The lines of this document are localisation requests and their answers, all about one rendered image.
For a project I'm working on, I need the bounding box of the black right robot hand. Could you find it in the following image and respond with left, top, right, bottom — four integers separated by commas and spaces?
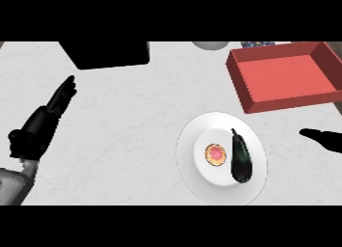
298, 127, 342, 157

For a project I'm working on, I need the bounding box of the white round plate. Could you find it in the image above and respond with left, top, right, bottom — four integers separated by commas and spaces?
177, 111, 269, 206

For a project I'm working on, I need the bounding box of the dark green eggplant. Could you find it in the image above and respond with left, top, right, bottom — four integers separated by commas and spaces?
230, 127, 253, 184

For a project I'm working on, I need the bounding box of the red cardboard box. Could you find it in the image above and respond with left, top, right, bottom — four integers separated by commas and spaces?
225, 41, 342, 115

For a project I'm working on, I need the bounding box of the blue patterned object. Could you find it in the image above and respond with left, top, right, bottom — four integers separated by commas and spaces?
238, 41, 277, 49

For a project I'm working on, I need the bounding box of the pink frosted cupcake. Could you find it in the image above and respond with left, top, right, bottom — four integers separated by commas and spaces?
203, 143, 228, 167

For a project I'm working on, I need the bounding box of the black box-shaped appliance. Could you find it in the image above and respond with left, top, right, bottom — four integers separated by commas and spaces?
58, 41, 150, 70

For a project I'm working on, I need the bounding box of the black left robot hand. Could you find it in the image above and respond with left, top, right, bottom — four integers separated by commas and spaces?
7, 74, 78, 161

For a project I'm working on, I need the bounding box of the grey round object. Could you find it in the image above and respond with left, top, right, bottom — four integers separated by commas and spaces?
191, 41, 230, 51

